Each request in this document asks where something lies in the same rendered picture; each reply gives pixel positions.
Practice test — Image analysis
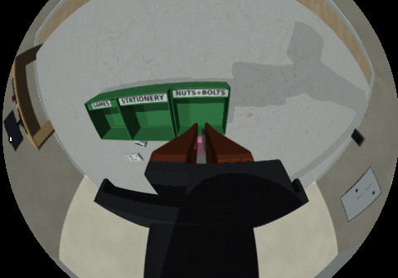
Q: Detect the white domino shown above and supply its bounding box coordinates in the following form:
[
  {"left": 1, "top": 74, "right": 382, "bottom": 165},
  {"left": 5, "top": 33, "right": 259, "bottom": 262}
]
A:
[{"left": 124, "top": 153, "right": 143, "bottom": 161}]

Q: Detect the green rack of bins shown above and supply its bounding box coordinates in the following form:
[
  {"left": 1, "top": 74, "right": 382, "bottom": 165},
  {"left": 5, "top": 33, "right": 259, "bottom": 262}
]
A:
[{"left": 85, "top": 81, "right": 231, "bottom": 141}]

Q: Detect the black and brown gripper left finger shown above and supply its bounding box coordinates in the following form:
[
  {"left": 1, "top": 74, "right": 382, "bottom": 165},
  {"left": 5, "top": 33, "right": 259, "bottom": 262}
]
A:
[{"left": 149, "top": 123, "right": 198, "bottom": 163}]

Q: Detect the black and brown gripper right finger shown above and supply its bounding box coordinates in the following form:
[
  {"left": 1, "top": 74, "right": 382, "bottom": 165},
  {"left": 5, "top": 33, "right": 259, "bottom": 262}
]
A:
[{"left": 205, "top": 123, "right": 254, "bottom": 163}]

